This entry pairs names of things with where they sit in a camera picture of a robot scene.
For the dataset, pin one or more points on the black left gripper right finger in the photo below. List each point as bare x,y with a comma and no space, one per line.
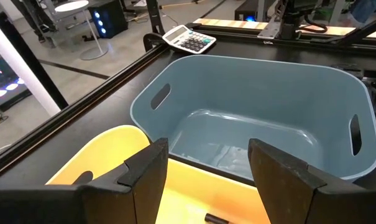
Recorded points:
293,196

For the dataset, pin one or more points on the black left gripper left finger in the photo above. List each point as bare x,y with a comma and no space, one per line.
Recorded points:
113,202

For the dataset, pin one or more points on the black copper-top Duracell battery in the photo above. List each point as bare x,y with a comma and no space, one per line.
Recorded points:
215,219

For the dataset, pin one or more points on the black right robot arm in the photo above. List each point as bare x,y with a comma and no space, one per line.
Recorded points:
290,15

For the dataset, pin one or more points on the yellow plastic bin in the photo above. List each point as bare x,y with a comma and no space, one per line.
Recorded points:
113,149

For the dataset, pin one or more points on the person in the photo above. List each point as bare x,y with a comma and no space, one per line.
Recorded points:
368,9

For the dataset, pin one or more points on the blue-grey plastic bin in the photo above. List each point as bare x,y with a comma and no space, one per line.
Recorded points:
253,93

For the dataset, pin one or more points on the light wooden board strip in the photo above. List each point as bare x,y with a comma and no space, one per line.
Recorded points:
231,23

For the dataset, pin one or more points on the white pillar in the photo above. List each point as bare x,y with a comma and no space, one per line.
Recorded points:
23,68

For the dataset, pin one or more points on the lit display machine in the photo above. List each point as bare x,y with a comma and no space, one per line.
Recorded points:
1,81

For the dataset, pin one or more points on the white desk calculator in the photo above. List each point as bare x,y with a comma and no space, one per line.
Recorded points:
190,39

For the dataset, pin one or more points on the black computer tower blue lights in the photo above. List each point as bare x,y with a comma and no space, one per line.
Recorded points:
108,17

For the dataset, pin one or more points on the white round side table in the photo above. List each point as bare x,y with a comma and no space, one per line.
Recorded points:
72,5

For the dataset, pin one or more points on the black frame upright post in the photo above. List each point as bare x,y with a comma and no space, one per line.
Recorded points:
35,65

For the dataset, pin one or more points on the black corner bracket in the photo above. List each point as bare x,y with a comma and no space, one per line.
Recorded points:
152,40

